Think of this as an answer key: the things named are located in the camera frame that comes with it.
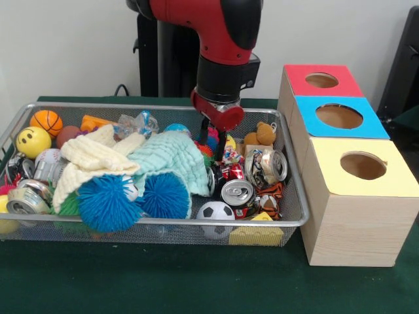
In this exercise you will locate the red patterned cloth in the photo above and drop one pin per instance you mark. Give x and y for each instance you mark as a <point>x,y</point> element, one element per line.
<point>232,155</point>

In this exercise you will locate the cream knitted cloth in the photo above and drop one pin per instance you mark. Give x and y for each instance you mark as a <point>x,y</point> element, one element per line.
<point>91,157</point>

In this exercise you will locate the yellow smiley ball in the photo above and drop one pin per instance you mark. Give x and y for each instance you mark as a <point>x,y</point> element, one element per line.
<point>32,142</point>

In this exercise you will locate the metal mesh bin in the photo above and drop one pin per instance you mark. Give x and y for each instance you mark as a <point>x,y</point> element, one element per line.
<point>196,233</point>

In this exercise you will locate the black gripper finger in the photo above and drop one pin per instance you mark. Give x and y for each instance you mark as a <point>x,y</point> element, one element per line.
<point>221,145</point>
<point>203,131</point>

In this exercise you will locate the black and white soccer ball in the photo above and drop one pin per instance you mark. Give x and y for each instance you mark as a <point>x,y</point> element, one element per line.
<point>216,212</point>

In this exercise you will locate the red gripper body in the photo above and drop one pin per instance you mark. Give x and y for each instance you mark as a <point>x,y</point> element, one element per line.
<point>219,114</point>

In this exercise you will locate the black upright panel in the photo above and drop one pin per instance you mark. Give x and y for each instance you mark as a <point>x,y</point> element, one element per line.
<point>402,65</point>

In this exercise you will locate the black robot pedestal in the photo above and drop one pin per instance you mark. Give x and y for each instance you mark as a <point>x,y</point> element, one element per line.
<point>170,59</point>

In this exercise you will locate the wooden box with three holes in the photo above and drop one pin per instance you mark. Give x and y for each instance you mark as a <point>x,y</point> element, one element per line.
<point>353,235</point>

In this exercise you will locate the crushed silver soda can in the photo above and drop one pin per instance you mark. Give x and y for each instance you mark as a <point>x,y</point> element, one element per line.
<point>266,165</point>

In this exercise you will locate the brown teddy bear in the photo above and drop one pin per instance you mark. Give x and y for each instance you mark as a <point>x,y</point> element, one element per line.
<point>262,135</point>

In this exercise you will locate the dark green table cloth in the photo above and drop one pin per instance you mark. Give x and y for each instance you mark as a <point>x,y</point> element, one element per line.
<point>196,281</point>
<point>406,131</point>

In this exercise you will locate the crushed red soda can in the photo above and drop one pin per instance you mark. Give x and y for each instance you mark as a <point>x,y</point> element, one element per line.
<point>239,196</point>

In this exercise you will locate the orange toy basketball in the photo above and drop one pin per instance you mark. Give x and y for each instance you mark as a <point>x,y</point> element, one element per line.
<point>46,122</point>

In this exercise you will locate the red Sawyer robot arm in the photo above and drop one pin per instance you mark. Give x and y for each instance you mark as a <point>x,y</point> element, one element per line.
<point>216,39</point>

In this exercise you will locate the blue spiky ball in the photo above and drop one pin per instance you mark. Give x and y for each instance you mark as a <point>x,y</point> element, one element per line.
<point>167,196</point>

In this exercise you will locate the blue fuzzy ball with eye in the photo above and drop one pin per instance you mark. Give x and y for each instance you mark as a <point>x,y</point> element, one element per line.
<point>108,202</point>

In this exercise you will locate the mint knitted cloth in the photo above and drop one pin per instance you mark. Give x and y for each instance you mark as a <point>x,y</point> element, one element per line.
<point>176,160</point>

